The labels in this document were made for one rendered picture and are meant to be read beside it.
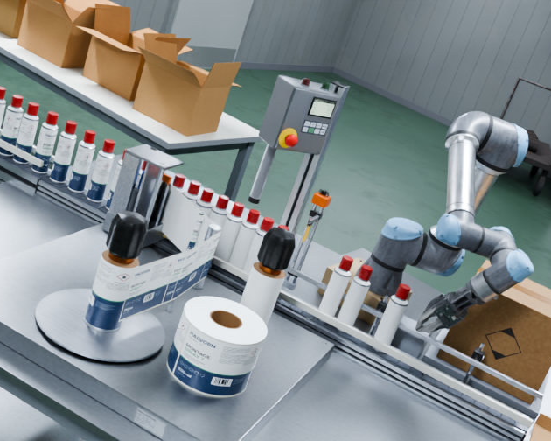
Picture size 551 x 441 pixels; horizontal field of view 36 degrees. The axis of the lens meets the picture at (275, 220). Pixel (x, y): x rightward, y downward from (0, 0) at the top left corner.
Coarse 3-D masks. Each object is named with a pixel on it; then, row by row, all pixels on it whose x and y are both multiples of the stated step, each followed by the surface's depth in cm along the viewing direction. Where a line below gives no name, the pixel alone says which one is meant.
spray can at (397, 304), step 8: (400, 288) 230; (408, 288) 231; (392, 296) 233; (400, 296) 230; (392, 304) 231; (400, 304) 230; (384, 312) 234; (392, 312) 231; (400, 312) 231; (384, 320) 233; (392, 320) 232; (400, 320) 233; (384, 328) 233; (392, 328) 233; (376, 336) 235; (384, 336) 234; (392, 336) 234
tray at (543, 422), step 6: (540, 414) 237; (540, 420) 237; (546, 420) 236; (534, 426) 236; (540, 426) 237; (546, 426) 237; (534, 432) 233; (540, 432) 234; (546, 432) 235; (534, 438) 230; (540, 438) 231; (546, 438) 232
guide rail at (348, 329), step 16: (240, 272) 247; (304, 304) 240; (336, 320) 237; (368, 336) 235; (384, 352) 233; (400, 352) 232; (416, 368) 230; (432, 368) 229; (448, 384) 228; (480, 400) 225; (512, 416) 222
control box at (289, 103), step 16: (288, 80) 235; (272, 96) 240; (288, 96) 233; (304, 96) 234; (320, 96) 237; (336, 96) 240; (272, 112) 239; (288, 112) 234; (304, 112) 237; (272, 128) 239; (288, 128) 236; (272, 144) 238; (304, 144) 242; (320, 144) 245
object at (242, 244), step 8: (248, 216) 246; (256, 216) 245; (248, 224) 246; (256, 224) 247; (240, 232) 247; (248, 232) 246; (240, 240) 247; (248, 240) 247; (240, 248) 248; (248, 248) 248; (232, 256) 250; (240, 256) 248; (232, 264) 250; (240, 264) 250
